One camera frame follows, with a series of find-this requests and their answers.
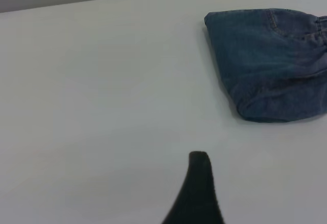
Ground blue denim shorts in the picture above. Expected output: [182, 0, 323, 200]
[203, 7, 327, 124]

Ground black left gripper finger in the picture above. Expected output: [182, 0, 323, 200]
[160, 151, 227, 224]

